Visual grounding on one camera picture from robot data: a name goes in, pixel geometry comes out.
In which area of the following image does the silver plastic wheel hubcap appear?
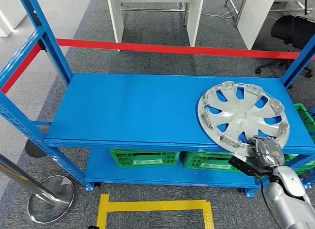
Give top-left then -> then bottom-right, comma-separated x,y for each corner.
197,80 -> 290,157

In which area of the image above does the yellow floor tape square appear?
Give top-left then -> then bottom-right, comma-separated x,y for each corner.
96,194 -> 215,229

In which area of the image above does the short red barrier belt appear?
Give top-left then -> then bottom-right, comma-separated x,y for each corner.
0,43 -> 42,95

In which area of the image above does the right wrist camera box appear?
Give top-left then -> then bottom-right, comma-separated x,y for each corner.
228,152 -> 272,178

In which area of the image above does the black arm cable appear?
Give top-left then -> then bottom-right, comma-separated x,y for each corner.
258,176 -> 281,229

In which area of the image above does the long red barrier belt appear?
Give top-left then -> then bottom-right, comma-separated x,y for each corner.
56,38 -> 315,61

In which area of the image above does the green folded plastic crate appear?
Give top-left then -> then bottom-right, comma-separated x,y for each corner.
110,149 -> 181,169
294,161 -> 315,176
183,151 -> 249,173

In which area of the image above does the black stanchion post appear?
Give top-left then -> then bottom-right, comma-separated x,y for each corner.
25,138 -> 47,159

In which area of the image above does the black office chair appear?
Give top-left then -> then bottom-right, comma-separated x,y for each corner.
255,0 -> 315,79

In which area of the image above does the white office desk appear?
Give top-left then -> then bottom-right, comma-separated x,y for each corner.
106,0 -> 205,52
225,0 -> 315,50

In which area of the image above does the blue metal shelf rack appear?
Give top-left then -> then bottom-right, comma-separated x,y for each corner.
0,0 -> 315,199
301,105 -> 315,191

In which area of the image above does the chrome stanchion post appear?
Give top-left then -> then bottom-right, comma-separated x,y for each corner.
0,152 -> 75,225

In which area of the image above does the green open plastic crate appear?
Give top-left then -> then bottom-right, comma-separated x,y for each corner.
284,103 -> 315,163

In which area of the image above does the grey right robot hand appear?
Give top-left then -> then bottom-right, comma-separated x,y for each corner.
248,135 -> 286,170

